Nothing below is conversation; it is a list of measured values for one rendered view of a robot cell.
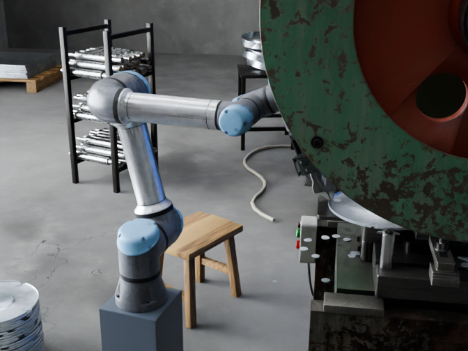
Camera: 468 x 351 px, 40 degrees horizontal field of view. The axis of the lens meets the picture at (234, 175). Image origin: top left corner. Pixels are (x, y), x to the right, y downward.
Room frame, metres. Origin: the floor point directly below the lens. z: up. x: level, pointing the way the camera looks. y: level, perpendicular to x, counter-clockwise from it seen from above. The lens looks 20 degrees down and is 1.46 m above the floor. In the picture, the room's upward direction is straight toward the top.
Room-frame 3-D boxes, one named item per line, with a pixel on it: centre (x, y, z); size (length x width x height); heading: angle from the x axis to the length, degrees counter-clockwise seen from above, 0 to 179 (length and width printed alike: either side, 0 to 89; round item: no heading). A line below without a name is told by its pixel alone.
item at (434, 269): (1.38, -0.49, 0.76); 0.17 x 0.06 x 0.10; 171
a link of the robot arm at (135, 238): (1.67, 0.27, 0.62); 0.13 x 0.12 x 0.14; 161
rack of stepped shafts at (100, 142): (3.87, 0.75, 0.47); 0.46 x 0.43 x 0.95; 61
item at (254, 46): (4.65, -0.23, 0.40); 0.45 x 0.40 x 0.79; 3
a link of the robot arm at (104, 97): (1.64, 0.18, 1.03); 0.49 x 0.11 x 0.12; 71
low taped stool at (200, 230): (2.38, 0.16, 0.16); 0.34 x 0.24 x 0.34; 142
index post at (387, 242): (1.39, -0.37, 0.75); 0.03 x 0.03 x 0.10; 81
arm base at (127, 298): (1.66, 0.27, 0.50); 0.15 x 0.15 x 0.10
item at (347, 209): (1.57, -0.39, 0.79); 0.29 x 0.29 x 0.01
